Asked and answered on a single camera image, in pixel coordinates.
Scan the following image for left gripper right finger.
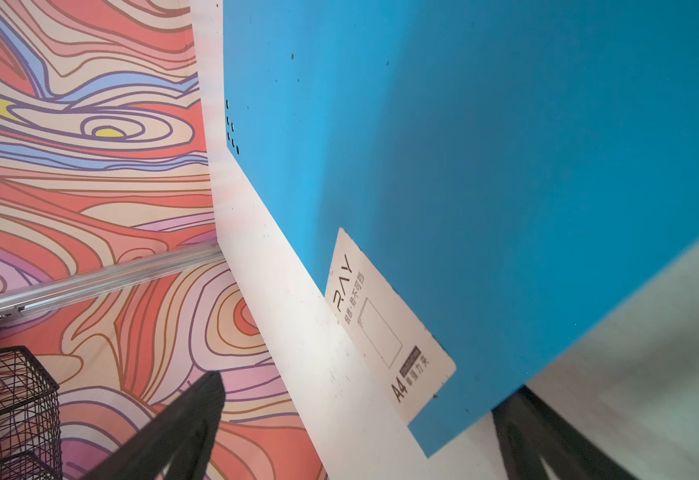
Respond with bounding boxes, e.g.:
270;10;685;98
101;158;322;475
491;386;635;480

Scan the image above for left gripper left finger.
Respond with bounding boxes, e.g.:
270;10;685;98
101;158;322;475
86;371;226;479

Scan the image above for blue file folder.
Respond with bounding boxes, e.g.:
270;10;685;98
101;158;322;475
223;1;699;454

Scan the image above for left black wire basket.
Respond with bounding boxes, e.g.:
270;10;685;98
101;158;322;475
0;346;62;479

